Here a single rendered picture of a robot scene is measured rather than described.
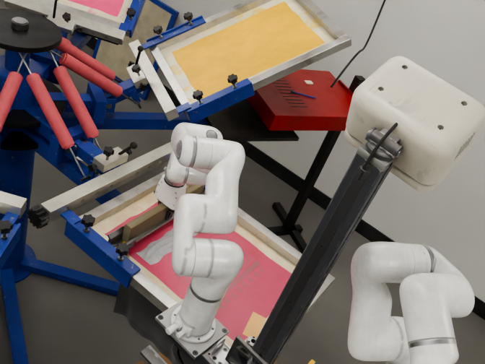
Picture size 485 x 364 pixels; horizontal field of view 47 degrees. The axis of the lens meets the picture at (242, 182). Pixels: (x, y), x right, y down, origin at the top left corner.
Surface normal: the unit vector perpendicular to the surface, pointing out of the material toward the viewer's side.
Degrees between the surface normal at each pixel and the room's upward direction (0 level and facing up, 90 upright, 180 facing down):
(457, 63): 90
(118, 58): 79
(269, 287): 0
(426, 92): 26
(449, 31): 90
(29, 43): 0
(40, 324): 0
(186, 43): 32
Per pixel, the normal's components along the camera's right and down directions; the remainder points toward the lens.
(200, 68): -0.21, -0.61
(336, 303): 0.30, -0.75
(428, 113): -0.01, -0.54
